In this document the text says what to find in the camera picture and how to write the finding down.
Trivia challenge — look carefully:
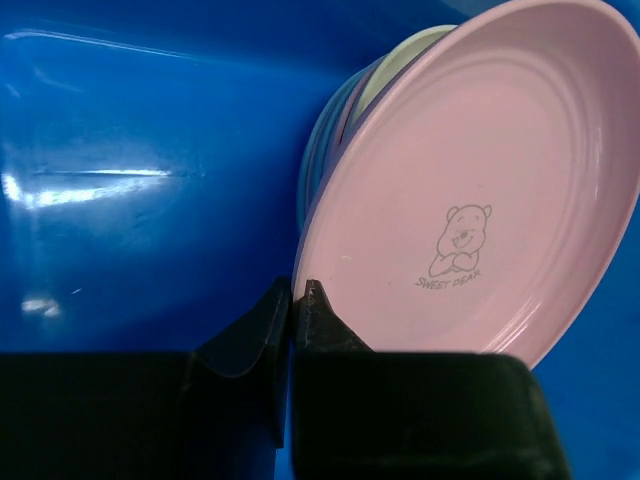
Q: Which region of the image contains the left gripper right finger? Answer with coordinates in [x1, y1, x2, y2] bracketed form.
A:
[291, 280, 571, 479]

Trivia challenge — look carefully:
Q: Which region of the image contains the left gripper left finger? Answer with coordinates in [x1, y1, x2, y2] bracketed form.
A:
[1, 277, 291, 479]

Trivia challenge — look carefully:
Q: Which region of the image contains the pink plate front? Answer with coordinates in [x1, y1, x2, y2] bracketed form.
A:
[293, 1, 639, 365]

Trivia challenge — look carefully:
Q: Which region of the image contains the pink plate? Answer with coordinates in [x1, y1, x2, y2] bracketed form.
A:
[336, 59, 382, 147]
[293, 1, 639, 365]

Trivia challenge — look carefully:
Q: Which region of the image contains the blue plate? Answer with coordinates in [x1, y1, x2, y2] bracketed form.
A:
[296, 63, 377, 230]

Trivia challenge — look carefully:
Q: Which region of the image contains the cream plate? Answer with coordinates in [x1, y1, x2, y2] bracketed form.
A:
[353, 24, 456, 120]

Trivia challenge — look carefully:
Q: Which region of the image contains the pink plate back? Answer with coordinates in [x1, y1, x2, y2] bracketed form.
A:
[336, 59, 382, 147]

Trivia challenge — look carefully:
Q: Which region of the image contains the blue plastic bin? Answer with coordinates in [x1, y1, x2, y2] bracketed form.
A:
[0, 0, 640, 480]

